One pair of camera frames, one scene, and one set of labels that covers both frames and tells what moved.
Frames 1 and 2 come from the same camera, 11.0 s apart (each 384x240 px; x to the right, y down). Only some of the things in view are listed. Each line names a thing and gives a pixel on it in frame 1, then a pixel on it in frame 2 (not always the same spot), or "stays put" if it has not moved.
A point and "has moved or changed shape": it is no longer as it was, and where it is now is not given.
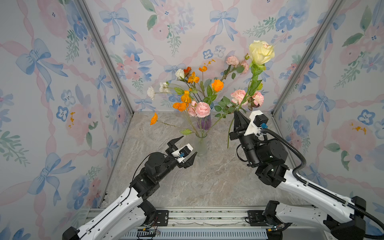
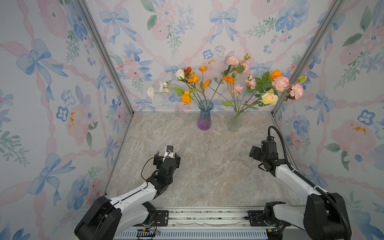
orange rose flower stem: x=217 y=86 -> x=263 y=84
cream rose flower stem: x=261 y=53 -> x=270 y=97
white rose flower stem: x=180 y=73 stays put
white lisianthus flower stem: x=164 y=87 stays put
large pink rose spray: x=240 y=99 -> x=281 y=83
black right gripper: x=244 y=121 -> x=258 y=150
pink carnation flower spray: x=234 y=64 stays put
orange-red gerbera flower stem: x=187 y=71 stays put
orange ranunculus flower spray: x=182 y=106 -> x=230 y=81
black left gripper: x=188 y=163 -> x=157 y=161
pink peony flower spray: x=201 y=109 -> x=249 y=83
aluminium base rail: x=210 y=223 stays put
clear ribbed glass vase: x=202 y=143 has moved or changed shape
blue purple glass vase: x=204 y=123 stays put
